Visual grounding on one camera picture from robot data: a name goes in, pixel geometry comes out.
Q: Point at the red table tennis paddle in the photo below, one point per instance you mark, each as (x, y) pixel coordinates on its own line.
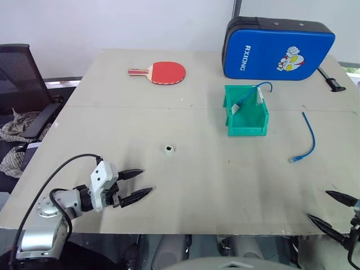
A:
(167, 72)

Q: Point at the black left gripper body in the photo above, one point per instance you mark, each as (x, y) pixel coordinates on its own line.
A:
(110, 194)

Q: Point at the small white connector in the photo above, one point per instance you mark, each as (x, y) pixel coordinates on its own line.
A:
(168, 149)

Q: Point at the black office chair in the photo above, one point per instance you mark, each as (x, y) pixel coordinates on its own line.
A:
(19, 81)

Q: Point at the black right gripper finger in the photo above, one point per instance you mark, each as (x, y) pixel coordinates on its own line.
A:
(341, 197)
(326, 226)

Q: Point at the plaid cloth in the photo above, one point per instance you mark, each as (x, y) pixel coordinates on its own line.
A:
(17, 126)

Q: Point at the green plastic bin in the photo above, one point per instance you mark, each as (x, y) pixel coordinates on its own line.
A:
(247, 123)

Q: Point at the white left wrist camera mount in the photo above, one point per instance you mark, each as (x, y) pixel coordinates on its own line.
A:
(101, 174)

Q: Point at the blue paddle case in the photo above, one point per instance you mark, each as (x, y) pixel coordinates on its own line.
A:
(270, 53)

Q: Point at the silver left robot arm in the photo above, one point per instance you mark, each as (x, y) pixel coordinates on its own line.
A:
(42, 239)

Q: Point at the dark window frame post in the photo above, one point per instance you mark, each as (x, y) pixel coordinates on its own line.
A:
(237, 8)

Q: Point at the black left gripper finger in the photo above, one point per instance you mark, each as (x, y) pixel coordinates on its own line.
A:
(137, 195)
(130, 173)

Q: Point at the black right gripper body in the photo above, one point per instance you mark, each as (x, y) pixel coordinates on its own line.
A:
(355, 236)

